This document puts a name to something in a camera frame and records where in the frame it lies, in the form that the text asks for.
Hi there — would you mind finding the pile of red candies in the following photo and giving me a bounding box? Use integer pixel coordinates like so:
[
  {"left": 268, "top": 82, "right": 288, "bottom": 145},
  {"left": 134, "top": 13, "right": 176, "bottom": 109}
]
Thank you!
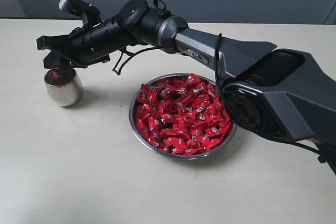
[{"left": 134, "top": 73, "right": 234, "bottom": 156}]

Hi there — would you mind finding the round steel bowl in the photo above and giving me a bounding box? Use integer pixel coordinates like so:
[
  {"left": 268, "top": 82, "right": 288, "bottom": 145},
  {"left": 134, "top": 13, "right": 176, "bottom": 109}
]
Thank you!
[{"left": 128, "top": 72, "right": 238, "bottom": 161}]

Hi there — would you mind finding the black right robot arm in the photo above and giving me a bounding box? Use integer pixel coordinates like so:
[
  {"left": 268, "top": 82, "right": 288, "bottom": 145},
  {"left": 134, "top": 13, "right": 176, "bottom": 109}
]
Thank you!
[{"left": 36, "top": 0, "right": 335, "bottom": 169}]

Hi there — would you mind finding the steel cup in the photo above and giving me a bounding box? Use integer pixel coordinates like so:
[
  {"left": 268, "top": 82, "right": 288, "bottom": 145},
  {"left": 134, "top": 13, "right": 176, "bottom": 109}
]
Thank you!
[{"left": 44, "top": 67, "right": 83, "bottom": 107}]

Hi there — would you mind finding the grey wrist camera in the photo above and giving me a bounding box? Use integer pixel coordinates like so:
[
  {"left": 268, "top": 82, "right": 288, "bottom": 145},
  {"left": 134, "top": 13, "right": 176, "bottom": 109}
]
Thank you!
[{"left": 58, "top": 0, "right": 102, "bottom": 27}]

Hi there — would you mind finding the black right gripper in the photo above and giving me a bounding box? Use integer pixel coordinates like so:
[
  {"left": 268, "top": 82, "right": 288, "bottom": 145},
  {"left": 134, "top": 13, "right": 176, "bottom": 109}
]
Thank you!
[{"left": 36, "top": 15, "right": 134, "bottom": 69}]

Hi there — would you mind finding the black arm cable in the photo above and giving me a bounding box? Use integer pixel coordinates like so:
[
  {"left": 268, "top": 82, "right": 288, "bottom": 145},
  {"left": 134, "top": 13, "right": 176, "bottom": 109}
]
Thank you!
[{"left": 112, "top": 0, "right": 226, "bottom": 104}]

